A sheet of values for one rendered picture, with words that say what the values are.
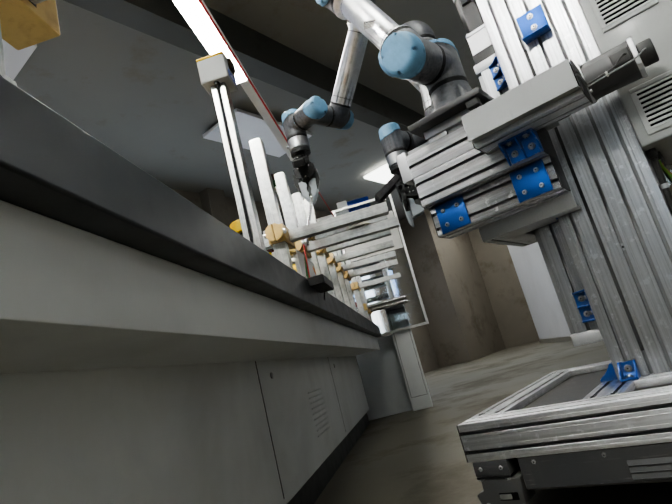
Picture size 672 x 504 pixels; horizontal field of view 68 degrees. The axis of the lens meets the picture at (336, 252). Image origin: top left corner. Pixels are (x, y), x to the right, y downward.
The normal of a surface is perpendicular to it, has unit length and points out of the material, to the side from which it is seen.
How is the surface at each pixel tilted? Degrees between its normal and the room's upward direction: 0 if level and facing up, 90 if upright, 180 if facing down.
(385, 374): 90
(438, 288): 90
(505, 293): 90
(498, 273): 90
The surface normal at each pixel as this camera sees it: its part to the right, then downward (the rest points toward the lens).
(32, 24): 0.25, 0.94
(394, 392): -0.16, -0.19
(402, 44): -0.67, 0.12
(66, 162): 0.96, -0.27
